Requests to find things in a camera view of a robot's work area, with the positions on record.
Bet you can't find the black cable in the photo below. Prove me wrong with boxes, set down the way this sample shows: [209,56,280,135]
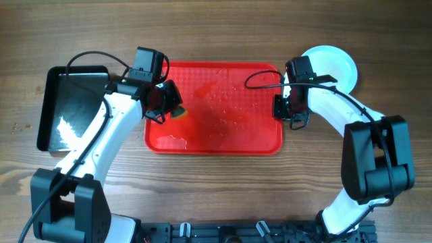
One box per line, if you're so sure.
[244,70,396,203]
[16,51,131,243]

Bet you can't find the orange green sponge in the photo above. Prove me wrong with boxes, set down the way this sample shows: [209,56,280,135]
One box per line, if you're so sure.
[170,105,188,119]

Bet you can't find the black rectangular water tray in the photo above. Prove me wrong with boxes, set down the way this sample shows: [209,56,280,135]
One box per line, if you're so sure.
[36,65,109,152]

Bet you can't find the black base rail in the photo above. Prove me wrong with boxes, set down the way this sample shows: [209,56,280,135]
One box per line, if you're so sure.
[136,221,378,243]

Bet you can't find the red plastic tray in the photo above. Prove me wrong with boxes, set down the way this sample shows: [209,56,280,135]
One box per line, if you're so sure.
[144,61,284,156]

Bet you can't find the right black cable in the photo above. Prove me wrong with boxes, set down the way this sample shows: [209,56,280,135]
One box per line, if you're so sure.
[244,70,396,203]

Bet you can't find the white plate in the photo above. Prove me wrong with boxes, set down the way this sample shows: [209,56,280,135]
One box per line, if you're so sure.
[302,45,358,94]

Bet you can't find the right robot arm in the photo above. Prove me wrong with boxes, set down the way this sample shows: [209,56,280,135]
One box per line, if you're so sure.
[273,74,415,242]

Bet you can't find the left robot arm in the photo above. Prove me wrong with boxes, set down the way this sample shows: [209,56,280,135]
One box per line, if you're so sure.
[19,80,182,242]

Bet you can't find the left black cable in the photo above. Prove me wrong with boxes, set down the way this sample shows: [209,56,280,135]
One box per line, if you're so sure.
[16,51,131,243]

